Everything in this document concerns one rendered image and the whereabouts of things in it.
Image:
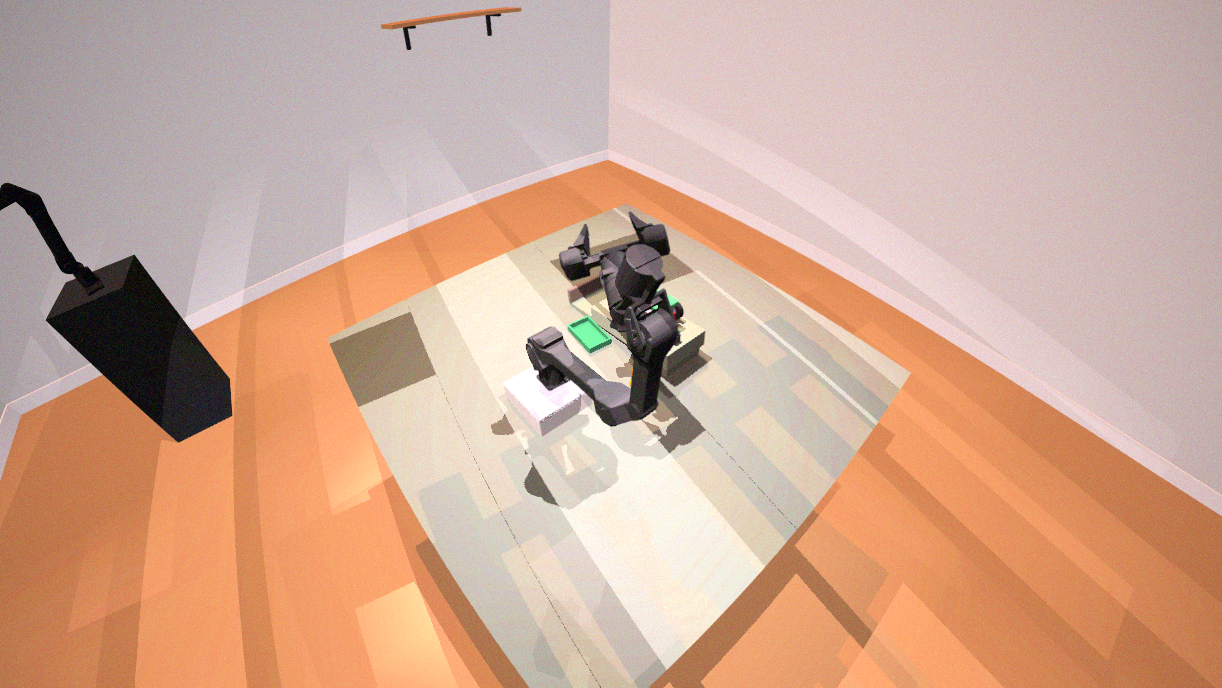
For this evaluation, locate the green tray floor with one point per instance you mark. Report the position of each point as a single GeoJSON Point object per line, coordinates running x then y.
{"type": "Point", "coordinates": [588, 333]}

